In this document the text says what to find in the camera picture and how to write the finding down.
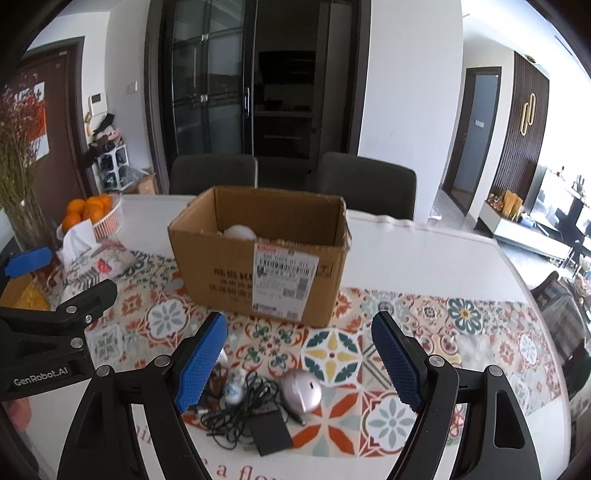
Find brown cardboard box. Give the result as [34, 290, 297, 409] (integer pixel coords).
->
[167, 185, 352, 329]

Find white tissue paper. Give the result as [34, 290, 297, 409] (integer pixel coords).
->
[58, 219, 137, 301]

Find gold wall ornament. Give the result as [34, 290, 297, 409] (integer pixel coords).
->
[519, 92, 536, 137]

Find dark grey dining chair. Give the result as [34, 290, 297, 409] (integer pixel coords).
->
[305, 152, 417, 221]
[169, 154, 258, 195]

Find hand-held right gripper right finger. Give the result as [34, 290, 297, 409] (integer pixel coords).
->
[372, 310, 543, 480]

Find black power adapter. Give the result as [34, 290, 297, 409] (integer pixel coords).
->
[248, 406, 294, 457]

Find cardboard box on floor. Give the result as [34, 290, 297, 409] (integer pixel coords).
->
[124, 171, 160, 195]

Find black desk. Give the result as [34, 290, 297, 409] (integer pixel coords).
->
[549, 180, 591, 268]

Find white round night light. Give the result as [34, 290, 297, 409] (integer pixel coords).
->
[223, 224, 257, 241]

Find brown entry door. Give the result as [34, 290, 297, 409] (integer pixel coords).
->
[14, 37, 100, 199]

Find glass vase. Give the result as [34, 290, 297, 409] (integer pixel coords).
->
[2, 189, 56, 252]

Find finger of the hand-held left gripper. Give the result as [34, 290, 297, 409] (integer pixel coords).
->
[46, 278, 119, 332]
[0, 247, 52, 280]

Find yellow gift bags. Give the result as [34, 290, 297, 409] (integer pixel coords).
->
[501, 190, 522, 220]

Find dark side chair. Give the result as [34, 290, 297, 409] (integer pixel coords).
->
[529, 271, 591, 398]

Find white red door poster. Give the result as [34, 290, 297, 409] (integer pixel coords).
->
[16, 80, 51, 160]

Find white shoe rack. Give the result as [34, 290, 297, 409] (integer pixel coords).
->
[95, 145, 130, 192]

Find dark glass door cabinet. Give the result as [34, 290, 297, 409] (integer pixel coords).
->
[145, 0, 370, 195]

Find white tv cabinet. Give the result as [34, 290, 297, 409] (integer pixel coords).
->
[475, 200, 571, 261]

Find patterned table runner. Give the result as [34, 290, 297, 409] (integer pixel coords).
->
[46, 249, 568, 462]

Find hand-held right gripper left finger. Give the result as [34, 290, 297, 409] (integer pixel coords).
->
[58, 311, 229, 480]

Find small white bottle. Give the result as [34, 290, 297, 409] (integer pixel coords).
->
[224, 369, 247, 404]

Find white fruit basket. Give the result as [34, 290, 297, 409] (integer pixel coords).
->
[56, 194, 126, 241]

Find dark interior door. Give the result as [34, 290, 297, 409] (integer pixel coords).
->
[441, 67, 502, 215]

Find pile of bags and shoes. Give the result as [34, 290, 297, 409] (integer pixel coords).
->
[85, 113, 124, 153]

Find dark slatted wall panel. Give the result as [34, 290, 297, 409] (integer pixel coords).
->
[489, 51, 550, 204]

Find yellow placemat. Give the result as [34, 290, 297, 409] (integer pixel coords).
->
[0, 276, 49, 313]

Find black cable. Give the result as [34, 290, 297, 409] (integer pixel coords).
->
[199, 371, 308, 450]

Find pile of oranges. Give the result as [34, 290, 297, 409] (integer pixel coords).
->
[61, 194, 114, 234]

